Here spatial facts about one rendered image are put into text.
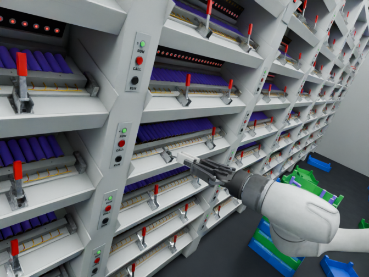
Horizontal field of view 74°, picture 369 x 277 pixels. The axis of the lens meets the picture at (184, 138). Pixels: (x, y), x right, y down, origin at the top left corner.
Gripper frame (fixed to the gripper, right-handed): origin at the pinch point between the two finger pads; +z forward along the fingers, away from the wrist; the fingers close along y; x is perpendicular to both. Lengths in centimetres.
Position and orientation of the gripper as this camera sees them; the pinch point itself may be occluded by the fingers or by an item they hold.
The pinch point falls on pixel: (188, 160)
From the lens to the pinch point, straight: 76.7
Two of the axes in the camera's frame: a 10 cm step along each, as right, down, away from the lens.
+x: 1.7, -9.4, -2.9
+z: -7.7, -3.1, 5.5
